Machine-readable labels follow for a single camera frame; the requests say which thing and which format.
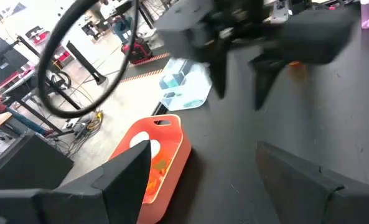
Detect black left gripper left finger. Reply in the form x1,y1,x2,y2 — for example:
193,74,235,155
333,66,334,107
0,139,152,224

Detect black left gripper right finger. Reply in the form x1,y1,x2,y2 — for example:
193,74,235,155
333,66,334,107
255,141,369,224

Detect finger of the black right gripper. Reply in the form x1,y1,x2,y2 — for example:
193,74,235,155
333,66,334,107
209,46,231,100
248,52,289,110

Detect orange pill bottle white cap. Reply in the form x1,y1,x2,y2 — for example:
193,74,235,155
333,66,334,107
149,139,172,175
288,60,308,78

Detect small teal pill bottle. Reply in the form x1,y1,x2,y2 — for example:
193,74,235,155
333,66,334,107
164,76,180,90

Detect clear plastic bin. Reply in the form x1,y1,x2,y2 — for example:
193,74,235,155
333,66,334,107
158,57,213,112

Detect orange plastic bin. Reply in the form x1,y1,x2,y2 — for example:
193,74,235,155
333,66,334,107
109,114,192,224

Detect black computer tower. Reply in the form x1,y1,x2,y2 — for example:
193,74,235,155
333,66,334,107
0,133,75,190

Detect black mat striped edge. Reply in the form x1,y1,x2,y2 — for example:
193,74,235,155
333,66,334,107
118,52,172,84

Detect red and black machine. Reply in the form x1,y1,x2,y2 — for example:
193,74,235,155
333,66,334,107
121,37,154,65

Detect black floor stand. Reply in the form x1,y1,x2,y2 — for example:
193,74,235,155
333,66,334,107
66,40,108,86

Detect black monitor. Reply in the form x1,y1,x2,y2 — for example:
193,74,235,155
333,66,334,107
0,35,29,91

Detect floor cable bundle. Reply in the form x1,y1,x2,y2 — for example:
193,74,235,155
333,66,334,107
45,107,105,158

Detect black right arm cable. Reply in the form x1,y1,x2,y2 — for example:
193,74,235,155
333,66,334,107
37,0,141,119

